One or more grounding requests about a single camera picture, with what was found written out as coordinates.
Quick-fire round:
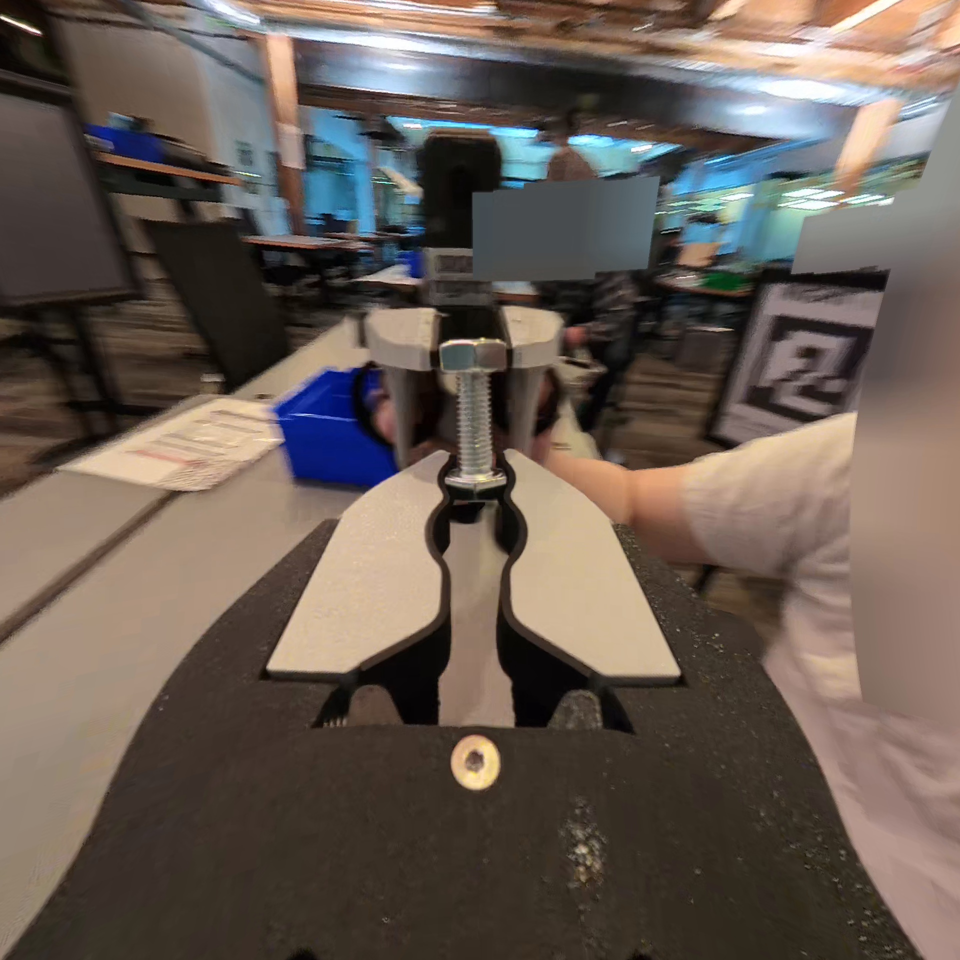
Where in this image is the laminated printed instruction sheet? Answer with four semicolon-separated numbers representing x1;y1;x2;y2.
58;396;288;494

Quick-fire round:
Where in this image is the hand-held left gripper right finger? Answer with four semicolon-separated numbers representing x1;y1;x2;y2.
496;447;685;727

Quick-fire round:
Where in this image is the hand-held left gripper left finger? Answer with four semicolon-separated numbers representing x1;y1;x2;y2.
264;448;453;727

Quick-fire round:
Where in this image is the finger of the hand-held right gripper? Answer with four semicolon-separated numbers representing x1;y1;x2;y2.
501;306;565;460
365;307;441;470

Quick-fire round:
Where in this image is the blue storage box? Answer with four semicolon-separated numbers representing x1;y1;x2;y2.
84;120;168;168

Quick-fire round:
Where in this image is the black framed display board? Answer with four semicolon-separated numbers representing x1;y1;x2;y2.
0;71;147;436

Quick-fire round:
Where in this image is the blue plastic bin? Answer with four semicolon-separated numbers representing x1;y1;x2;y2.
273;366;400;486

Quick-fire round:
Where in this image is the black panel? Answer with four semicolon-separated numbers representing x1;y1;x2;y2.
148;219;291;393

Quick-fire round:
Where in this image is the black white marker poster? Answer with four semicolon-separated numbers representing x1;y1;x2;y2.
707;268;891;453

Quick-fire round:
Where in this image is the wooden top table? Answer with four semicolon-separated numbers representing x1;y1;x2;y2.
93;150;243;205

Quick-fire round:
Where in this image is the large steel nut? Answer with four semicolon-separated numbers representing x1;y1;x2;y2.
443;468;506;501

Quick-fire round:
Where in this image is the large steel bolt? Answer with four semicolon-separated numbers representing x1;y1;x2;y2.
438;338;510;483

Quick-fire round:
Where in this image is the wooden post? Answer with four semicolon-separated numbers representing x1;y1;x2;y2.
258;33;309;235

